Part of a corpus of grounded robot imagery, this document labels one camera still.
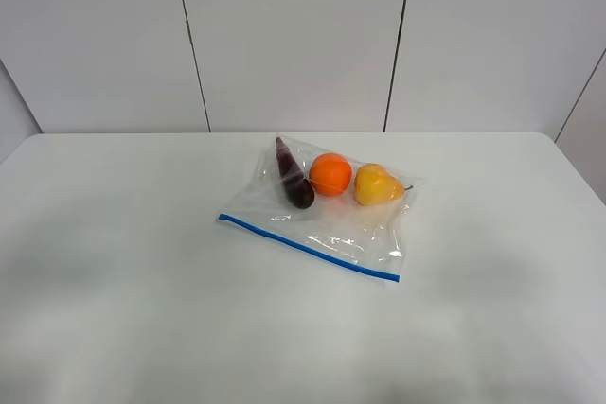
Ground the clear zip bag blue seal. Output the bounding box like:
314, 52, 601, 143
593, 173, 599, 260
218, 135, 418, 282

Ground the dark purple eggplant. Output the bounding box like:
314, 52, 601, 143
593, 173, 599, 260
275, 136, 315, 209

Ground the orange fruit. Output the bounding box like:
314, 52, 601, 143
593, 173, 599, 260
309, 153, 352, 197

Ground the yellow pear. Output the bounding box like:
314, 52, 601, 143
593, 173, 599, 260
353, 164, 413, 206

